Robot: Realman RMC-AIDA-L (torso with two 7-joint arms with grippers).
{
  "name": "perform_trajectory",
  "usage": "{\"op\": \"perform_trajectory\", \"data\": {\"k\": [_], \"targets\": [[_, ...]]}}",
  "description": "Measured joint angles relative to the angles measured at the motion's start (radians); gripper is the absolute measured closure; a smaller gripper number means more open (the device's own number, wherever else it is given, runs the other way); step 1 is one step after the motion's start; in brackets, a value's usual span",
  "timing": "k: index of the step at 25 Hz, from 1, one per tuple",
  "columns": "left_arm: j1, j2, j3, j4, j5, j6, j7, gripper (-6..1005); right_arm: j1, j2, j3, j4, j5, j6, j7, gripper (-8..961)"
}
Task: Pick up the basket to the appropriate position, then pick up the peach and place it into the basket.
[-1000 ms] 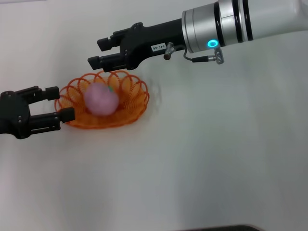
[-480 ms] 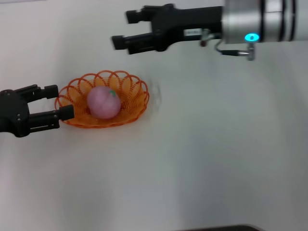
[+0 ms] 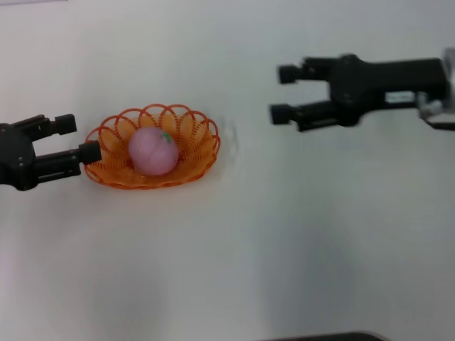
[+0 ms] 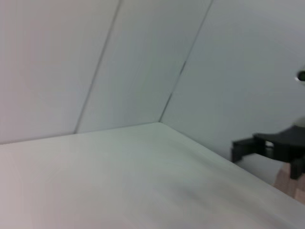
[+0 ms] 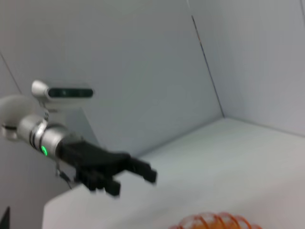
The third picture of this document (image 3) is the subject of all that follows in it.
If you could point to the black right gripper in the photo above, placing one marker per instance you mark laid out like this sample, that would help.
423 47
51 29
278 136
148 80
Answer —
373 85

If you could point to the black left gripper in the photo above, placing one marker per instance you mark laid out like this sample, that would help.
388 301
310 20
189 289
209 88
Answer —
16 160

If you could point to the orange woven plastic basket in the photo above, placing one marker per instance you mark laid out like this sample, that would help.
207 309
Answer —
117 170

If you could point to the pink toy peach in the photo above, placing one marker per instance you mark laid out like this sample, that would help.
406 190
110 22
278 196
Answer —
153 152

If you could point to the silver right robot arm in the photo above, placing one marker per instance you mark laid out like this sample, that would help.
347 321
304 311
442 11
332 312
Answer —
449 71

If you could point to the black robot torso edge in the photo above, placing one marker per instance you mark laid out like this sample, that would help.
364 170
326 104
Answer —
320 336

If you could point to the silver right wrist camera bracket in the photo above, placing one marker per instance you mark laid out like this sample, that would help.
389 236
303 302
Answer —
432 108

